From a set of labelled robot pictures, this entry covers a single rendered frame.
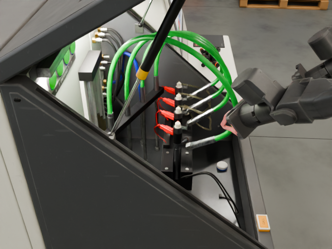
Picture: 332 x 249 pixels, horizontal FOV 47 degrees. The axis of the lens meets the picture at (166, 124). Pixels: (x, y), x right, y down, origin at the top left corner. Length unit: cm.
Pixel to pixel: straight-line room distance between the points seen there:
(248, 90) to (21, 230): 62
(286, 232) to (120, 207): 163
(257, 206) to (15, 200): 65
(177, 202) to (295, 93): 34
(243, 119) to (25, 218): 55
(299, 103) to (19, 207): 64
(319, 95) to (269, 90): 11
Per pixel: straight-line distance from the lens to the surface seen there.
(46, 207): 91
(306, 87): 76
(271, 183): 265
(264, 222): 110
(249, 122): 87
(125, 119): 121
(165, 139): 129
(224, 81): 90
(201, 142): 102
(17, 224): 99
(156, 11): 135
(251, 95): 80
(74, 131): 75
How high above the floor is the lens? 178
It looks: 35 degrees down
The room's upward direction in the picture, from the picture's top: straight up
